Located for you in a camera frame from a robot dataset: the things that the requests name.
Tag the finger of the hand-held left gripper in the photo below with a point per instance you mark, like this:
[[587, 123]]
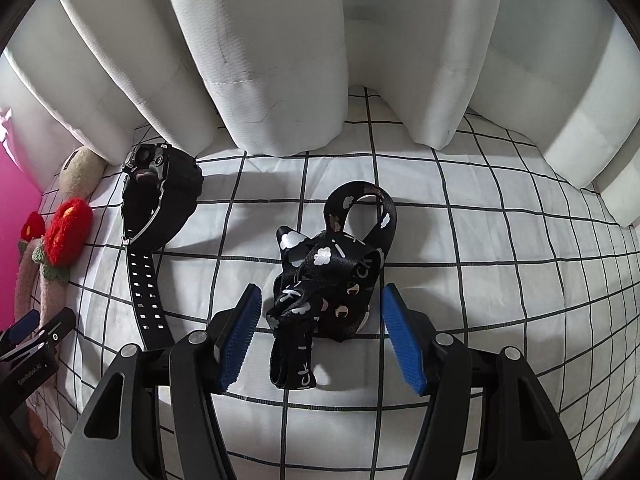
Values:
[[22, 327], [52, 335]]

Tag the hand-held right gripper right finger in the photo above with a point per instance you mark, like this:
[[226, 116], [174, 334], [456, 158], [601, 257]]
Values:
[[402, 340]]

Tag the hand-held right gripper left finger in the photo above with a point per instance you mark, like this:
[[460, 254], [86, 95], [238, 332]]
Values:
[[242, 340]]

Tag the pink strawberry plush headband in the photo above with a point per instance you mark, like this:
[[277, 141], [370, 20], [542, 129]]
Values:
[[67, 230]]

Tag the pink plastic basin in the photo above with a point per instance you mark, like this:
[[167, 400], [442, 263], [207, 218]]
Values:
[[12, 185]]

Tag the black digital wristwatch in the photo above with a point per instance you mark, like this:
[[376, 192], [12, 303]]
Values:
[[170, 195]]

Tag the beige plush round pouch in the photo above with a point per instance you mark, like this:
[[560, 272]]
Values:
[[80, 170]]

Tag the white curtain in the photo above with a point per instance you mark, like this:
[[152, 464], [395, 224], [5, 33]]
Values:
[[280, 35]]

